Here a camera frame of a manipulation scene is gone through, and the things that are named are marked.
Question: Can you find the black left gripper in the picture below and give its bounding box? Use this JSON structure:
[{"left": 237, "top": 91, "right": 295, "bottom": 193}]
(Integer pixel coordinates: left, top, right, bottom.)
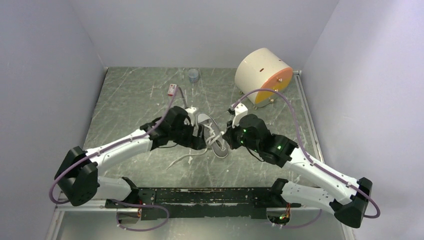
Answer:
[{"left": 169, "top": 119, "right": 206, "bottom": 150}]

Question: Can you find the grey canvas sneaker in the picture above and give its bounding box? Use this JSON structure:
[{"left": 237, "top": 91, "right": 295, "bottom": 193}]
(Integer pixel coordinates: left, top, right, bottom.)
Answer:
[{"left": 196, "top": 112, "right": 229, "bottom": 159}]

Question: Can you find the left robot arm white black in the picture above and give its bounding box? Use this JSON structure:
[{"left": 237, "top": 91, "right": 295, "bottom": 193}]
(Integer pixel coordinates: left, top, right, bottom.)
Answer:
[{"left": 54, "top": 106, "right": 207, "bottom": 208}]

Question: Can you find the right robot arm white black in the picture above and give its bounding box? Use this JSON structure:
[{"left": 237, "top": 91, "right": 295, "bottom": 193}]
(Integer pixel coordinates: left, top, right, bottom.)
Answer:
[{"left": 223, "top": 114, "right": 373, "bottom": 229}]

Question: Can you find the small red white box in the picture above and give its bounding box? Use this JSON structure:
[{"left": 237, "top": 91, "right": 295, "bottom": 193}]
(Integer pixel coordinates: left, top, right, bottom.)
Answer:
[{"left": 167, "top": 84, "right": 178, "bottom": 96}]

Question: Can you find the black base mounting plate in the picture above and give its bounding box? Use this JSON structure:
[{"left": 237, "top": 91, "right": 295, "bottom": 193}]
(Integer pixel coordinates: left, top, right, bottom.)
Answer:
[{"left": 124, "top": 187, "right": 301, "bottom": 220}]

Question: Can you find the small clear plastic cup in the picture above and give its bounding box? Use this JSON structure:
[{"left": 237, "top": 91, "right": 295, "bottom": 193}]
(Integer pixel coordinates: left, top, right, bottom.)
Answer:
[{"left": 187, "top": 68, "right": 200, "bottom": 84}]

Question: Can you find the cream cylinder orange lid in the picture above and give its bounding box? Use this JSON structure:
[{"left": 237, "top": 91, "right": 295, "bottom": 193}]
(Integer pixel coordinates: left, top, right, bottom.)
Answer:
[{"left": 234, "top": 47, "right": 293, "bottom": 94}]

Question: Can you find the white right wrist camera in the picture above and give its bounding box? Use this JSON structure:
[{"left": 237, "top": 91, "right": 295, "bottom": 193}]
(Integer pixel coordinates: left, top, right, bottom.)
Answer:
[{"left": 228, "top": 103, "right": 248, "bottom": 128}]

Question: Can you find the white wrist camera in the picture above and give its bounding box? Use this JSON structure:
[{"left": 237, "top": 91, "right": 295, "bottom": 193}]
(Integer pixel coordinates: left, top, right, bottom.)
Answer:
[
  {"left": 184, "top": 106, "right": 200, "bottom": 127},
  {"left": 228, "top": 103, "right": 248, "bottom": 128}
]

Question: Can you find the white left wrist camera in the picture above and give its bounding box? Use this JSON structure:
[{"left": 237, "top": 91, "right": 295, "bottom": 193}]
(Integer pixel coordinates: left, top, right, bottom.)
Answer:
[{"left": 184, "top": 106, "right": 200, "bottom": 127}]

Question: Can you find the aluminium frame rail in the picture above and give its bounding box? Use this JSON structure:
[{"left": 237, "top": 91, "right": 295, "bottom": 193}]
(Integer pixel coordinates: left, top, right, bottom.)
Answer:
[{"left": 44, "top": 70, "right": 357, "bottom": 240}]

